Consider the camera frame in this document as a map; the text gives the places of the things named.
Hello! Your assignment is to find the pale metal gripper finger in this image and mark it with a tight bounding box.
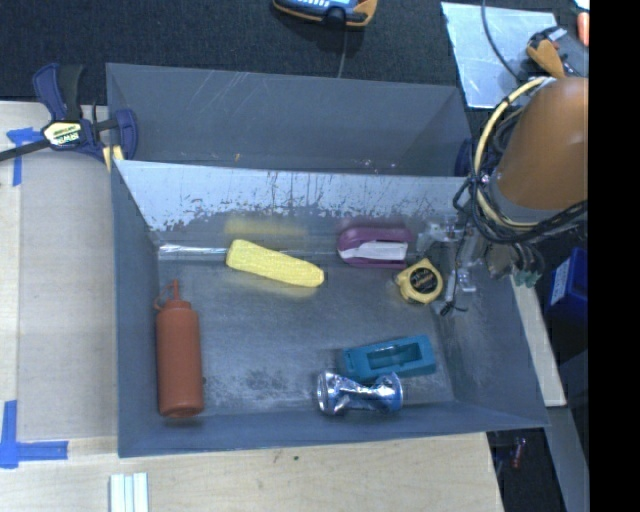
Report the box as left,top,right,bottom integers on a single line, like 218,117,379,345
438,268,477,317
416,215,460,253

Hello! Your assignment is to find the yellow tape measure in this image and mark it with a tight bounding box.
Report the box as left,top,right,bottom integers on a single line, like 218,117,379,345
394,258,445,305

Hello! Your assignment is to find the purple stapler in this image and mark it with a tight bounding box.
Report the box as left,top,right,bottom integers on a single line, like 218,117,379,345
336,224,415,269

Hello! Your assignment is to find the teal plastic block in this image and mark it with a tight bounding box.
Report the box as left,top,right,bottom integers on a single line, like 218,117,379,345
335,333,438,384

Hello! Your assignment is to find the crushed silver can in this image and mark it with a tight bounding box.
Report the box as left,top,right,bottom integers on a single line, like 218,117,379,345
315,369,404,416

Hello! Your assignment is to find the yellow corn cob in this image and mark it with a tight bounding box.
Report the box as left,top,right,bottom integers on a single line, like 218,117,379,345
224,238,326,289

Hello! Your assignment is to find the grey metal bin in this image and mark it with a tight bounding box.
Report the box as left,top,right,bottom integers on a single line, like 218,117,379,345
104,62,551,459

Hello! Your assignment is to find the red-brown squeeze bottle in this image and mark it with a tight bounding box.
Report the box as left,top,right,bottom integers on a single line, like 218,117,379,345
152,279,206,419

